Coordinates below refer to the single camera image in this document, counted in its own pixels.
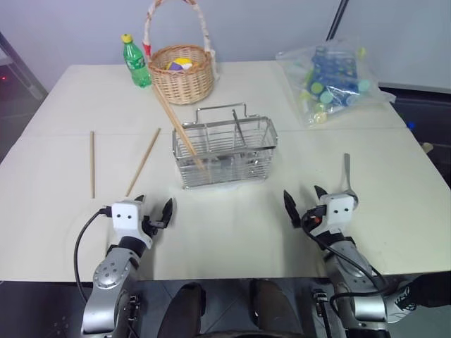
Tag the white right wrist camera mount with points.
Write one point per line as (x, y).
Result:
(338, 211)

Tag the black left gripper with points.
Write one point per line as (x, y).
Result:
(152, 225)

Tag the clear plastic bag of toys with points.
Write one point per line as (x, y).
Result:
(366, 98)

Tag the metal cutlery piece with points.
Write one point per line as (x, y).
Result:
(238, 126)

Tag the green plastic bottle yellow cap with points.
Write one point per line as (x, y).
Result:
(137, 67)

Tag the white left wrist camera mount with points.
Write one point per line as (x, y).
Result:
(125, 218)

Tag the black pole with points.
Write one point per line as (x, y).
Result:
(336, 19)

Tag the metal spoon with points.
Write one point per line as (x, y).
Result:
(347, 169)

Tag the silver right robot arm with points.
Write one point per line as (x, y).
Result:
(356, 281)

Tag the wooden chopstick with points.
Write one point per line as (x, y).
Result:
(168, 111)
(143, 162)
(172, 113)
(92, 165)

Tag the grey metal shelf frame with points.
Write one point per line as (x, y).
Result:
(24, 74)

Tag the tan small object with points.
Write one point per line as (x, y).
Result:
(426, 146)

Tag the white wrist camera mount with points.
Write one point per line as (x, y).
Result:
(338, 211)
(125, 218)

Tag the yellow purple white ball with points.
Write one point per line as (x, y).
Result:
(179, 64)

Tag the black and white shoe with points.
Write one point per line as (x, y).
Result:
(408, 299)

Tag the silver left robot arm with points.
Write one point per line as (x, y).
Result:
(105, 274)

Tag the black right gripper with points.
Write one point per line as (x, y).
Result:
(313, 218)

